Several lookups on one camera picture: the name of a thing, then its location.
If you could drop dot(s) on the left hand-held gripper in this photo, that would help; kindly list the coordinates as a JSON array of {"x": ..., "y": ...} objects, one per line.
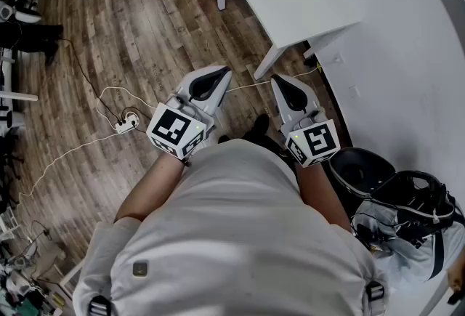
[{"x": 170, "y": 127}]

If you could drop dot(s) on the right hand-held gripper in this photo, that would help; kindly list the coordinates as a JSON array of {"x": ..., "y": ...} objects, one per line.
[{"x": 316, "y": 142}]

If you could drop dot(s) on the person's left forearm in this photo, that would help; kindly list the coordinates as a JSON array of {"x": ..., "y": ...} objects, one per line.
[{"x": 152, "y": 187}]

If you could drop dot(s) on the grey and black bag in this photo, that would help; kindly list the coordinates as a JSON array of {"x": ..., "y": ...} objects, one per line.
[{"x": 414, "y": 234}]

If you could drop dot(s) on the small grey square badge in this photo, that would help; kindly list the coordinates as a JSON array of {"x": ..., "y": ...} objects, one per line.
[{"x": 140, "y": 268}]

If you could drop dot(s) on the white power strip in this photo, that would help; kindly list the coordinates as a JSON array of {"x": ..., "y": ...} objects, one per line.
[{"x": 126, "y": 124}]

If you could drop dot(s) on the person's black-clad legs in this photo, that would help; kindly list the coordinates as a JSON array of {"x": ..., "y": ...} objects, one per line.
[{"x": 261, "y": 133}]

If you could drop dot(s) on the person's right forearm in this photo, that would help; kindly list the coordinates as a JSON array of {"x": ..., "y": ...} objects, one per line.
[{"x": 321, "y": 194}]

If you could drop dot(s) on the person's white shirt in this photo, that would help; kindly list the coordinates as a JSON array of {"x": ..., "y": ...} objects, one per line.
[{"x": 236, "y": 227}]

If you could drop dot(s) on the white table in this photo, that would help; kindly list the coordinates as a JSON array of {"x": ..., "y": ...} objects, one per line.
[{"x": 309, "y": 6}]

